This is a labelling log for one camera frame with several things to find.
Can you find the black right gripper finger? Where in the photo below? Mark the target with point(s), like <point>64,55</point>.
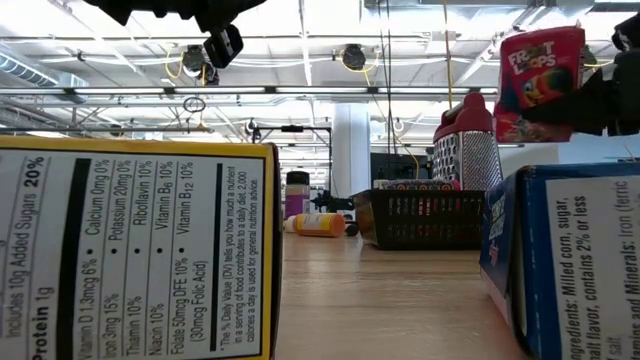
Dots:
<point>585,110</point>

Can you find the red Froot Loops cereal box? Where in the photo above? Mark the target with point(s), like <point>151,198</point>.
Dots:
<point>537,60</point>

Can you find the blue Frosted Flakes cereal box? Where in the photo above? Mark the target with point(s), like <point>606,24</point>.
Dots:
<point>575,275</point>

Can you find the black plastic basket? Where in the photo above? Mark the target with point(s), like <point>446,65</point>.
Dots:
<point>425,220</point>

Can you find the spice jar purple label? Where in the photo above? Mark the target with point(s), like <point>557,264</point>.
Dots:
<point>297,200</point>

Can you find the yellow Corn Pops cereal box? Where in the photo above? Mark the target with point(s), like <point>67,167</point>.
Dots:
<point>140,250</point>

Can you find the yellow squeeze bottle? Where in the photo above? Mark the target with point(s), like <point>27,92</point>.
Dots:
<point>320,225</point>

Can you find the long ceiling light strip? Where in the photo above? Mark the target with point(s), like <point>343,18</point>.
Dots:
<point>125,90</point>

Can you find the black background screen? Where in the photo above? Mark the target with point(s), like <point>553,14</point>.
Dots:
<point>395,167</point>

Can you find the white building column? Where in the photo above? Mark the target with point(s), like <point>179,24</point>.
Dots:
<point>350,150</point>

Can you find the black background device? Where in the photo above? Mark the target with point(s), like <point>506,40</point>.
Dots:
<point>330,203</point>

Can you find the silver ventilation duct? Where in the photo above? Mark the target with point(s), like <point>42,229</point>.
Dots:
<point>30,70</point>

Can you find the black background station frame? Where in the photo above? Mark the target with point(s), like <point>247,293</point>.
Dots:
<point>292,128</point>

